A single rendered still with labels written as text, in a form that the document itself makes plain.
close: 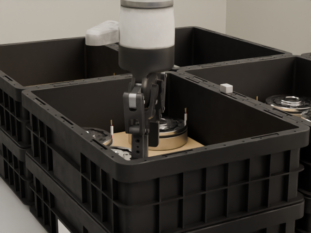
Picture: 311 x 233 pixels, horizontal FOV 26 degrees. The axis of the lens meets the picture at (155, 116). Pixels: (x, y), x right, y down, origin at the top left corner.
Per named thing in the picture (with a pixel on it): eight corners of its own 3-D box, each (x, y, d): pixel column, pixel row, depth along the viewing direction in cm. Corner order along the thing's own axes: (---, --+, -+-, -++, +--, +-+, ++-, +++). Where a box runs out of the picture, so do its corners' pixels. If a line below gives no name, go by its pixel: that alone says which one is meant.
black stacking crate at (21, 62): (170, 130, 131) (171, 72, 127) (22, 156, 117) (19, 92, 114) (89, 84, 164) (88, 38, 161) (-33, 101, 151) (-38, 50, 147)
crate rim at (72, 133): (314, 144, 94) (315, 128, 94) (122, 185, 81) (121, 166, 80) (172, 82, 128) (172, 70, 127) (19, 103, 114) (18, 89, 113)
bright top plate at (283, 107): (328, 107, 129) (328, 104, 129) (284, 113, 125) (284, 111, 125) (297, 95, 138) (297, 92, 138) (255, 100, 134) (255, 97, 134)
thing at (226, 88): (233, 92, 112) (233, 85, 111) (225, 93, 111) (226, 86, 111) (226, 90, 113) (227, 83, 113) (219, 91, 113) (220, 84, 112)
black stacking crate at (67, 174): (308, 207, 97) (314, 132, 94) (123, 255, 84) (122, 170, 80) (171, 130, 131) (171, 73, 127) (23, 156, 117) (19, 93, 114)
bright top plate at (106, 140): (120, 145, 109) (120, 141, 109) (60, 154, 105) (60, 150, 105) (99, 127, 118) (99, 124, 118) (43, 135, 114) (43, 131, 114)
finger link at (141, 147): (134, 119, 91) (134, 155, 92) (128, 126, 88) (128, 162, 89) (145, 120, 90) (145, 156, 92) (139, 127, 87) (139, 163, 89)
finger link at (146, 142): (132, 132, 91) (132, 158, 92) (131, 134, 91) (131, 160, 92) (148, 134, 91) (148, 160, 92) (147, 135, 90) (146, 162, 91)
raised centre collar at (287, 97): (309, 103, 130) (309, 100, 130) (288, 106, 128) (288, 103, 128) (294, 97, 135) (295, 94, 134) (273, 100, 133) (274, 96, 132)
